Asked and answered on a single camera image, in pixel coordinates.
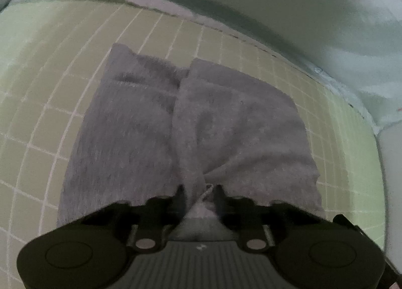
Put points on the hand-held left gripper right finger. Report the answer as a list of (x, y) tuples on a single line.
[(219, 196)]

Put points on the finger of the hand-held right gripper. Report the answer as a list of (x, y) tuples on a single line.
[(345, 222)]

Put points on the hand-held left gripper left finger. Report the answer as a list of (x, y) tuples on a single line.
[(179, 196)]

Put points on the grey towel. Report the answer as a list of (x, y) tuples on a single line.
[(141, 125)]

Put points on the green checked mat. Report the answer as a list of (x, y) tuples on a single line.
[(47, 88)]

